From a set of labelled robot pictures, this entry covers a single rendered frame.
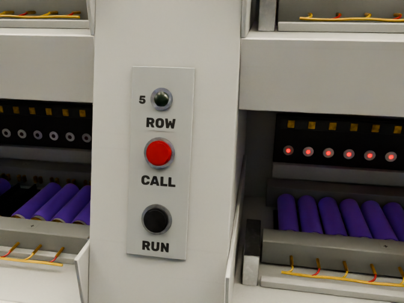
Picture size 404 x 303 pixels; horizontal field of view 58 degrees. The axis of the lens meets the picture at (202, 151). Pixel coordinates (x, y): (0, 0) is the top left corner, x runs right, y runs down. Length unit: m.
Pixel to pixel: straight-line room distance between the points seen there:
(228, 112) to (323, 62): 0.06
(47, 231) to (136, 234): 0.11
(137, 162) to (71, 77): 0.08
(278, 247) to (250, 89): 0.14
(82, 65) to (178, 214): 0.12
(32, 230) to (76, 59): 0.15
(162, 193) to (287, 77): 0.11
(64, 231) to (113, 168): 0.10
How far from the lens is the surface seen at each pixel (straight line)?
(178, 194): 0.23
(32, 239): 0.35
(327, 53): 0.23
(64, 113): 0.44
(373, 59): 0.24
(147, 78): 0.24
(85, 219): 0.35
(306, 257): 0.32
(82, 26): 0.31
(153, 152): 0.23
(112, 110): 0.24
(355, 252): 0.32
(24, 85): 0.29
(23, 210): 0.38
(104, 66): 0.25
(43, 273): 0.33
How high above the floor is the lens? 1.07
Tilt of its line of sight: 5 degrees down
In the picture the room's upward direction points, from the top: 3 degrees clockwise
